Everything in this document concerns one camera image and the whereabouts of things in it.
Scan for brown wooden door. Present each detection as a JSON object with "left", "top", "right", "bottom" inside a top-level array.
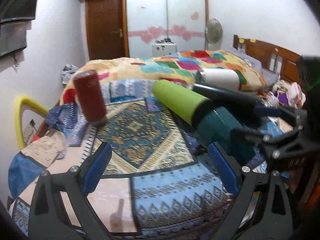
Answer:
[{"left": 86, "top": 0, "right": 125, "bottom": 60}]

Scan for colourful yellow quilt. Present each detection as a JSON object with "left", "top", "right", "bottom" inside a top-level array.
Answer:
[{"left": 76, "top": 50, "right": 267, "bottom": 103}]

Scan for pile of clothes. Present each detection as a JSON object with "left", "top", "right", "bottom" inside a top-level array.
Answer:
[{"left": 259, "top": 80, "right": 306, "bottom": 109}]

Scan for white cylindrical cup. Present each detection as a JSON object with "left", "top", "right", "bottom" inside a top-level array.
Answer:
[{"left": 195, "top": 68, "right": 241, "bottom": 91}]

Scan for yellow curved foam frame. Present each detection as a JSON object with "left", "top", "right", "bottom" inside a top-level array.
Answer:
[{"left": 14, "top": 94, "right": 49, "bottom": 150}]

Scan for frosted glass wardrobe doors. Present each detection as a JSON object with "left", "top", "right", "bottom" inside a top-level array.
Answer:
[{"left": 126, "top": 0, "right": 207, "bottom": 59}]

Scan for brown wooden headboard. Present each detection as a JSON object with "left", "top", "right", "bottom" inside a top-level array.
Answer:
[{"left": 233, "top": 35, "right": 302, "bottom": 85}]

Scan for standing electric fan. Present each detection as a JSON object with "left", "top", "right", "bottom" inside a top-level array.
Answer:
[{"left": 204, "top": 18, "right": 223, "bottom": 50}]

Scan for white small appliance box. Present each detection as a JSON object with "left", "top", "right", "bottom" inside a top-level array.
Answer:
[{"left": 151, "top": 38, "right": 177, "bottom": 57}]

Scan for blue patterned patchwork blanket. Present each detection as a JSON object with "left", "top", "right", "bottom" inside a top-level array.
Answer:
[{"left": 7, "top": 78, "right": 295, "bottom": 237}]

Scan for red cylindrical cup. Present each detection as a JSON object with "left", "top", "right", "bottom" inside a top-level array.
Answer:
[{"left": 73, "top": 69, "right": 106, "bottom": 127}]

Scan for grey pillow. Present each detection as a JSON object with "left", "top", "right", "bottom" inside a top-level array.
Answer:
[{"left": 226, "top": 47, "right": 280, "bottom": 87}]

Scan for green and teal tumbler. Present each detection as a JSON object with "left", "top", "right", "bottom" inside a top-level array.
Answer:
[{"left": 152, "top": 80, "right": 255, "bottom": 165}]

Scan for dark wall-mounted shelf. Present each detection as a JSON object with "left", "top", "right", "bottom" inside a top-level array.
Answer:
[{"left": 1, "top": 0, "right": 37, "bottom": 57}]

